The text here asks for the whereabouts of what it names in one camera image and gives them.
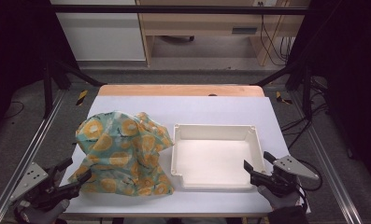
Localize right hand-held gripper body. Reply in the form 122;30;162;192
266;154;320;198

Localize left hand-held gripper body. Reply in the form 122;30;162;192
8;161;81;213

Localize white plastic tray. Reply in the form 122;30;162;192
170;123;266;190

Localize green cloth bag orange print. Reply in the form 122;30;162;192
68;110;176;197

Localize person's right hand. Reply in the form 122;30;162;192
257;186;302;210

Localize person's left hand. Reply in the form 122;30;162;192
19;200;70;224

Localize yellow black floor tape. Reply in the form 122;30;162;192
76;89;89;106
275;91;293;105

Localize dark curtain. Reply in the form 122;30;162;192
0;0;78;141
285;0;371;188

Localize white cabinet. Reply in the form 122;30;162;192
50;0;147;63

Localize light wooden desk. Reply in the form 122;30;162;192
136;0;310;67

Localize aluminium rail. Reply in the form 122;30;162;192
0;90;67;224
290;91;364;224

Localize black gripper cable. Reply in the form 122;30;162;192
294;158;323;192

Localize black floor cables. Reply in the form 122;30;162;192
280;102;329;150

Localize thin black floor cable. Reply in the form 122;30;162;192
4;101;25;119

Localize black frame strut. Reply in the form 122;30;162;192
254;60;313;120
42;59;105;119

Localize black hanging cables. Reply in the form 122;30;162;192
259;1;294;66

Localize black horizontal frame bar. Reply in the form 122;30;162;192
49;4;310;16

